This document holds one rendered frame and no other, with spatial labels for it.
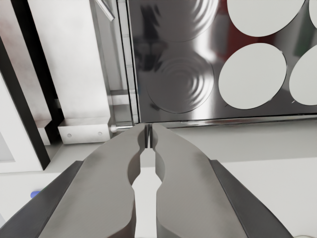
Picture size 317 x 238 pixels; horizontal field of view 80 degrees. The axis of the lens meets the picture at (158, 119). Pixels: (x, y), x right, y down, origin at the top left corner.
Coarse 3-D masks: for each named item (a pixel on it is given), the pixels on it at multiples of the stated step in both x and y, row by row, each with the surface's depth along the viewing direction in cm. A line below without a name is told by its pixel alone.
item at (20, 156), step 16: (0, 80) 21; (0, 96) 22; (0, 112) 23; (16, 112) 23; (0, 128) 24; (16, 128) 24; (0, 144) 26; (16, 144) 26; (0, 160) 27; (16, 160) 27; (32, 160) 27
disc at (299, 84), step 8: (312, 48) 27; (304, 56) 27; (312, 56) 27; (296, 64) 28; (304, 64) 28; (312, 64) 28; (296, 72) 28; (304, 72) 28; (312, 72) 28; (296, 80) 29; (304, 80) 29; (312, 80) 29; (296, 88) 30; (304, 88) 30; (312, 88) 30; (296, 96) 30; (304, 96) 30; (312, 96) 30; (312, 104) 31
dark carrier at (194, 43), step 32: (128, 0) 23; (160, 0) 24; (192, 0) 24; (224, 0) 24; (160, 32) 25; (192, 32) 25; (224, 32) 25; (288, 32) 26; (160, 64) 27; (192, 64) 27; (224, 64) 28; (288, 64) 28; (160, 96) 29; (192, 96) 30; (288, 96) 30
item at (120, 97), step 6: (114, 90) 37; (120, 90) 37; (126, 90) 36; (114, 96) 34; (120, 96) 34; (126, 96) 34; (138, 96) 35; (114, 102) 35; (120, 102) 35; (126, 102) 35; (138, 102) 35
